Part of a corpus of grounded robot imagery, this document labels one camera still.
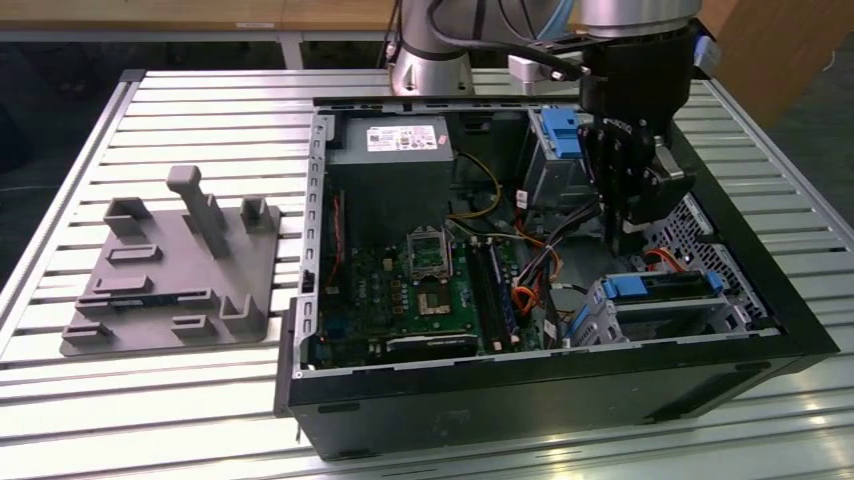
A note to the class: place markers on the RAM stick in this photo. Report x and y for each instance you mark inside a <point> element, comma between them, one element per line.
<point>504,295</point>

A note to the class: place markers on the green board in rack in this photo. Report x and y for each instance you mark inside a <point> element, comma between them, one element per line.
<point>144,302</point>

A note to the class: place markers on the green motherboard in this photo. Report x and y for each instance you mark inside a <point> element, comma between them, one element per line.
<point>394,295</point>

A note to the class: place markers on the CPU socket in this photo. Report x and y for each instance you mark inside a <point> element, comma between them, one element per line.
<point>437,300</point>

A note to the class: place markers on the wooden desk with white frame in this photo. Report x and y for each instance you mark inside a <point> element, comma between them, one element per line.
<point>201,20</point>

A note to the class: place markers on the hard disk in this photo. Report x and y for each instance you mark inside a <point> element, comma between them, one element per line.
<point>624,289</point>

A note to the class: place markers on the grey power supply unit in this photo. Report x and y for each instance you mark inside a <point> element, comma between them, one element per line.
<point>388,175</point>

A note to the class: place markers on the metal disk bay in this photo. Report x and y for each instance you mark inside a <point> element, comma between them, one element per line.
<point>668,325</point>

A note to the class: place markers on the metal drive cage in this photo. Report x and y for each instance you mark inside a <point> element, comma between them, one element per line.
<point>561,180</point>

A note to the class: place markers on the black RAM slot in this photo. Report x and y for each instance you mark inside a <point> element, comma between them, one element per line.
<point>482,295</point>

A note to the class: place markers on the black open PC case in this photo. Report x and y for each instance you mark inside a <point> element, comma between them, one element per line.
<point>508,405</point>

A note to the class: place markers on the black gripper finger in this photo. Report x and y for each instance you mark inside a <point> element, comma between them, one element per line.
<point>617,165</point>
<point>668,190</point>

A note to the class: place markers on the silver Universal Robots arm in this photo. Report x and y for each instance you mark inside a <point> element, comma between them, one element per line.
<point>434,50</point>

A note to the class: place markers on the grey parts rack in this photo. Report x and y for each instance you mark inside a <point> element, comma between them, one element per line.
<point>174,280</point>

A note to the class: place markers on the blue drive latch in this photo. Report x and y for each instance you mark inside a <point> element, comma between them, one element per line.
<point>561,132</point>

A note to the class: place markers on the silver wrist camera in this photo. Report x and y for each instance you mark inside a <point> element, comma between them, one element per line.
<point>534,70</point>

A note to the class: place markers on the black graphics card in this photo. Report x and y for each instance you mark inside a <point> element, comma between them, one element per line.
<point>430,345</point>

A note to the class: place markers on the wooden panel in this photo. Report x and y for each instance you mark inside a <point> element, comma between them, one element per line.
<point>781,50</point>

